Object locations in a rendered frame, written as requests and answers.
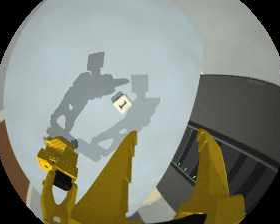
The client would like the white number cube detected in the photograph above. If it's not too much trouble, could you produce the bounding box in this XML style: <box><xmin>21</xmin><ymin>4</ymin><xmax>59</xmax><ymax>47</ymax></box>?
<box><xmin>112</xmin><ymin>94</ymin><xmax>132</xmax><ymax>114</ymax></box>

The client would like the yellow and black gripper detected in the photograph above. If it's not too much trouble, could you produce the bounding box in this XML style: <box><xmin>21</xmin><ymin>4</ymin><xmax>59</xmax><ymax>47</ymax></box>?
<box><xmin>68</xmin><ymin>128</ymin><xmax>244</xmax><ymax>224</ymax></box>

